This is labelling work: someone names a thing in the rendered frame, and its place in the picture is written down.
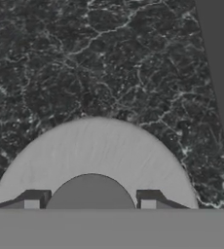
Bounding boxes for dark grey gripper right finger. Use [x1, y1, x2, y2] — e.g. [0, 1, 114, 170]
[135, 189, 190, 210]

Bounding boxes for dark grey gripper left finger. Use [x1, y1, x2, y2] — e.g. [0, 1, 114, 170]
[0, 189, 53, 210]

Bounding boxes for grey round blender lid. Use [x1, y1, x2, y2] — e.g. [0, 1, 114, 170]
[0, 116, 200, 210]

